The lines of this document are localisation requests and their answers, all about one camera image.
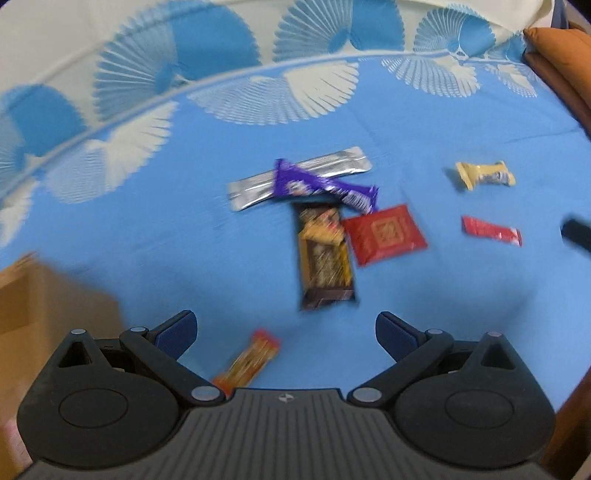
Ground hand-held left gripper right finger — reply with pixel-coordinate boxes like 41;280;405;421
347;311;528;407

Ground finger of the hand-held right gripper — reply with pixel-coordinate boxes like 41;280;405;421
560;216;591;254

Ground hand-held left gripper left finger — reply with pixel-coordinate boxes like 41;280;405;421
44;310;227;407

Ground orange snack packet red-ended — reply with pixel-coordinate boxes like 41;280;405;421
212;329;281;398

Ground dark brown snack bar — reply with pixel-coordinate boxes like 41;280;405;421
294;203;358;311

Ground red square snack packet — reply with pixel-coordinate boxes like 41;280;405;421
342;204;428;267

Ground yellow candy packet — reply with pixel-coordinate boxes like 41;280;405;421
455;160;517;192

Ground brown cardboard box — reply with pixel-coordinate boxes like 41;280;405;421
0;253;127;462

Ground silver snack packet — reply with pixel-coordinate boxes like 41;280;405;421
227;146;372;212

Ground purple snack packet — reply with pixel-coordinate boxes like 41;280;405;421
272;159;379;215

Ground small red sachet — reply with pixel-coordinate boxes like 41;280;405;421
462;215;523;247

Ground orange cushion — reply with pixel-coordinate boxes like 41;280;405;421
523;27;591;134

